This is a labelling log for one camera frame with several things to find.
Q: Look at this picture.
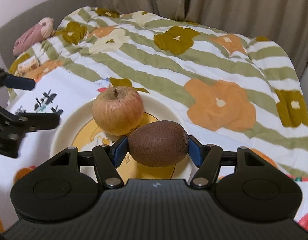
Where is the white fruit print sheet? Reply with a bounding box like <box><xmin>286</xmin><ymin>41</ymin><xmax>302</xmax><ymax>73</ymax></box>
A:
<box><xmin>0</xmin><ymin>67</ymin><xmax>308</xmax><ymax>233</ymax></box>

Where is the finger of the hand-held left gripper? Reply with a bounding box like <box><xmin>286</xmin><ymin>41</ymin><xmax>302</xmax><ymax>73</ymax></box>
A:
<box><xmin>0</xmin><ymin>67</ymin><xmax>36</xmax><ymax>91</ymax></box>
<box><xmin>0</xmin><ymin>102</ymin><xmax>60</xmax><ymax>159</ymax></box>

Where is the pink plush toy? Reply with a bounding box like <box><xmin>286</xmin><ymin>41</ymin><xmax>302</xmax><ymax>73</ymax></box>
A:
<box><xmin>12</xmin><ymin>17</ymin><xmax>56</xmax><ymax>56</ymax></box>

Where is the beige curtain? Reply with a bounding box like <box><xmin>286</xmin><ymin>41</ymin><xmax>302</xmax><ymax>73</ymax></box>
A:
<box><xmin>85</xmin><ymin>0</ymin><xmax>308</xmax><ymax>78</ymax></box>

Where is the grey upholstered headboard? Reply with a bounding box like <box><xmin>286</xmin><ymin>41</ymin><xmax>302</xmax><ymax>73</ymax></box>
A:
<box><xmin>0</xmin><ymin>0</ymin><xmax>95</xmax><ymax>78</ymax></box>

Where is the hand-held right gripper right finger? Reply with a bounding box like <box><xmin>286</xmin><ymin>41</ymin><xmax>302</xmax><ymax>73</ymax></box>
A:
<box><xmin>188</xmin><ymin>135</ymin><xmax>266</xmax><ymax>190</ymax></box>

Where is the brown kiwi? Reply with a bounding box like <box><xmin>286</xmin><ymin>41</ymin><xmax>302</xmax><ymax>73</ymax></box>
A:
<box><xmin>128</xmin><ymin>120</ymin><xmax>189</xmax><ymax>168</ymax></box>

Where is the striped floral blanket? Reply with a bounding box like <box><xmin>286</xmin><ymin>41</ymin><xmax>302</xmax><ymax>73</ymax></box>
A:
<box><xmin>8</xmin><ymin>6</ymin><xmax>308</xmax><ymax>178</ymax></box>

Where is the small printed cardboard box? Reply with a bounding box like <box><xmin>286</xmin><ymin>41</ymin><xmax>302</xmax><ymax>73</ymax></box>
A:
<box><xmin>17</xmin><ymin>57</ymin><xmax>41</xmax><ymax>75</ymax></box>

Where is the red yellow apple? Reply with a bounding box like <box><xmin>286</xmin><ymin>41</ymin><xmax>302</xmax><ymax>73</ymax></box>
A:
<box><xmin>92</xmin><ymin>86</ymin><xmax>145</xmax><ymax>136</ymax></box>

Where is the cream bowl with yellow centre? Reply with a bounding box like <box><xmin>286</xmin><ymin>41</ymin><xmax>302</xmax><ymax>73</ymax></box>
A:
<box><xmin>49</xmin><ymin>91</ymin><xmax>192</xmax><ymax>180</ymax></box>

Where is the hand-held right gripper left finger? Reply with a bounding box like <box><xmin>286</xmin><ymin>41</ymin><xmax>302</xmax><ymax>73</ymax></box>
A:
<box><xmin>49</xmin><ymin>135</ymin><xmax>130</xmax><ymax>189</ymax></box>

